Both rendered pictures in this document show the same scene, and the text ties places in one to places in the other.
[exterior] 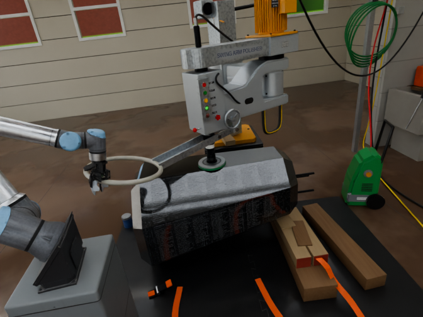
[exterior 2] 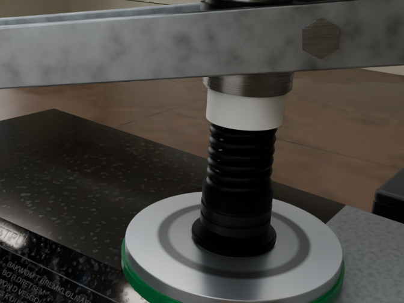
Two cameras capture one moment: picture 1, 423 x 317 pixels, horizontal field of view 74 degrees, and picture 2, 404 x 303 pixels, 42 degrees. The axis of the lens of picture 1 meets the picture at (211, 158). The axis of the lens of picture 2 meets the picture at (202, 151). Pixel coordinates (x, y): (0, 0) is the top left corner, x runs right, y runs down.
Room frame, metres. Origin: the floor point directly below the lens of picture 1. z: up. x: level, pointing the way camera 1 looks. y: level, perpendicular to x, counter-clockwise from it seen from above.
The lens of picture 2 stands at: (1.60, -0.25, 1.15)
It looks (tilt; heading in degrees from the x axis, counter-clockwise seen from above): 20 degrees down; 37
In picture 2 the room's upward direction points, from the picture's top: 4 degrees clockwise
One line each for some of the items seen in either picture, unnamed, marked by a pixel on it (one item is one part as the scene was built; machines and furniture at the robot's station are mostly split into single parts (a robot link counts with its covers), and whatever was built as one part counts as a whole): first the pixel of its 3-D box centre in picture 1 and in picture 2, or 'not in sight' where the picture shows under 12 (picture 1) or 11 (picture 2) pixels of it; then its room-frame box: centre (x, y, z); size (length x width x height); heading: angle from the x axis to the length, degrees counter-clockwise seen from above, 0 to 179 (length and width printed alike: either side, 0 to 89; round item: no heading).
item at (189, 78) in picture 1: (214, 100); not in sight; (2.03, -0.07, 1.36); 0.36 x 0.22 x 0.45; 121
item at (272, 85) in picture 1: (271, 82); not in sight; (2.33, -0.56, 1.39); 0.19 x 0.19 x 0.20
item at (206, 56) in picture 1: (240, 52); not in sight; (2.17, -0.30, 1.66); 0.96 x 0.25 x 0.17; 121
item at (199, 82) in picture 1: (204, 100); not in sight; (1.86, 0.00, 1.41); 0.08 x 0.03 x 0.28; 121
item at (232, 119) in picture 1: (230, 118); not in sight; (1.95, -0.16, 1.24); 0.15 x 0.10 x 0.15; 121
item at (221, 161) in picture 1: (211, 161); (232, 240); (1.99, 0.00, 0.89); 0.21 x 0.21 x 0.01
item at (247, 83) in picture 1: (248, 94); not in sight; (2.18, -0.34, 1.35); 0.74 x 0.23 x 0.49; 121
